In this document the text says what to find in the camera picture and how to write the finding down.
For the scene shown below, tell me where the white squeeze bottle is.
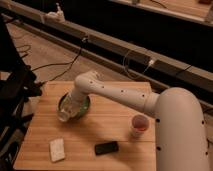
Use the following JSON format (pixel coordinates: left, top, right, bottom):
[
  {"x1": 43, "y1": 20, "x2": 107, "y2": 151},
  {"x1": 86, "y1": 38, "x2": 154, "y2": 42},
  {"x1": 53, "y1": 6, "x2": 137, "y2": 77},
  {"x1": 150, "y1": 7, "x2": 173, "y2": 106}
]
[{"x1": 58, "y1": 93, "x2": 78, "y2": 122}]

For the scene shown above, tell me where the black cable left floor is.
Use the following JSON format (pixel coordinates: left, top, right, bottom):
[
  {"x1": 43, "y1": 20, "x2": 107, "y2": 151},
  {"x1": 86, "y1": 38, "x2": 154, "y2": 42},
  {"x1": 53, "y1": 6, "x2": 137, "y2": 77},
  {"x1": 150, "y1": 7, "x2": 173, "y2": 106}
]
[{"x1": 16, "y1": 38, "x2": 88, "y2": 83}]

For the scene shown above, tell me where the green ceramic bowl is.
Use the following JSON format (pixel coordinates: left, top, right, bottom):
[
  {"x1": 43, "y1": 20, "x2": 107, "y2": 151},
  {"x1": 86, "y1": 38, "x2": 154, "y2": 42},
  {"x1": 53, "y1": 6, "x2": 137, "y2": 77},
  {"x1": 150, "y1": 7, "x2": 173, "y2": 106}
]
[{"x1": 57, "y1": 92, "x2": 91, "y2": 121}]

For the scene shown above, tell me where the black chair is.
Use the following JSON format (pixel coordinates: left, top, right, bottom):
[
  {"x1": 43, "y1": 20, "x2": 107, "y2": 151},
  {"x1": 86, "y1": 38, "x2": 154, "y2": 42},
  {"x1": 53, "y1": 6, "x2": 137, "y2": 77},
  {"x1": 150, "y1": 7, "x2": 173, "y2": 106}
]
[{"x1": 0, "y1": 14, "x2": 42, "y2": 171}]

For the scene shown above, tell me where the black smartphone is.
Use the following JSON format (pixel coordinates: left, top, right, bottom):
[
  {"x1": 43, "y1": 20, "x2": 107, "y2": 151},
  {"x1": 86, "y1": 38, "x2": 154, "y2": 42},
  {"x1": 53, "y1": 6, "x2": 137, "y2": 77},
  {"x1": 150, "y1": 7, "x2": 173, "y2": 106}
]
[{"x1": 94, "y1": 141, "x2": 119, "y2": 155}]

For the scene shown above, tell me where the white object on rail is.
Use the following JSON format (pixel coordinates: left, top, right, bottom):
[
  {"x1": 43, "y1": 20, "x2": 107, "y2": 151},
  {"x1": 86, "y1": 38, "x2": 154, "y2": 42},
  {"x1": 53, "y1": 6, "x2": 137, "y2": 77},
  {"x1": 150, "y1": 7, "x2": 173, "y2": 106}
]
[{"x1": 46, "y1": 3, "x2": 65, "y2": 22}]

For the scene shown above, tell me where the white sponge block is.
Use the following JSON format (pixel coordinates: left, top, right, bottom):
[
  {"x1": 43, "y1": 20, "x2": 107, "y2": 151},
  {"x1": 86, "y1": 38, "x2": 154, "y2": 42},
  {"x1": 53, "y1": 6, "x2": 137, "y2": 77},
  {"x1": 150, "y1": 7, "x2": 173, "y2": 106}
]
[{"x1": 49, "y1": 138, "x2": 65, "y2": 162}]

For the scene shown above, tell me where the long metal rail beam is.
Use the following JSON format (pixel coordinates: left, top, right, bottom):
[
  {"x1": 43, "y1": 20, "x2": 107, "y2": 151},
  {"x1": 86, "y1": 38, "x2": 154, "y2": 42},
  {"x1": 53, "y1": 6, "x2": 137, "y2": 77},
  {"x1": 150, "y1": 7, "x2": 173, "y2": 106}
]
[{"x1": 0, "y1": 0, "x2": 213, "y2": 116}]

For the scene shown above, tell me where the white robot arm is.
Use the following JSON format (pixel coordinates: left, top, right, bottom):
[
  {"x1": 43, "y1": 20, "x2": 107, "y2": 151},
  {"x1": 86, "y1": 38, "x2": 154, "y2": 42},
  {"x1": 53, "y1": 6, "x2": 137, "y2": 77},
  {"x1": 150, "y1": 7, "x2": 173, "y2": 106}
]
[{"x1": 71, "y1": 71, "x2": 210, "y2": 171}]

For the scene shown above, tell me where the white cable on rail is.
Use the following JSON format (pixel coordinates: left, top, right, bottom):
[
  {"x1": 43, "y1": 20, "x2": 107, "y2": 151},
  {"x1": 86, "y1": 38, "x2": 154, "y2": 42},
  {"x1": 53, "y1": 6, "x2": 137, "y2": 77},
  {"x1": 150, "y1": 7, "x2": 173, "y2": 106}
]
[{"x1": 121, "y1": 49, "x2": 156, "y2": 79}]

